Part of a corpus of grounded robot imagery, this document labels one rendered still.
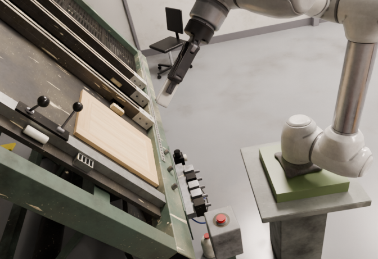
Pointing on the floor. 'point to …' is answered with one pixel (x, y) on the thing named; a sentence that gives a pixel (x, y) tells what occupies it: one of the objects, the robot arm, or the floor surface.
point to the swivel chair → (161, 46)
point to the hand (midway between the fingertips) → (166, 93)
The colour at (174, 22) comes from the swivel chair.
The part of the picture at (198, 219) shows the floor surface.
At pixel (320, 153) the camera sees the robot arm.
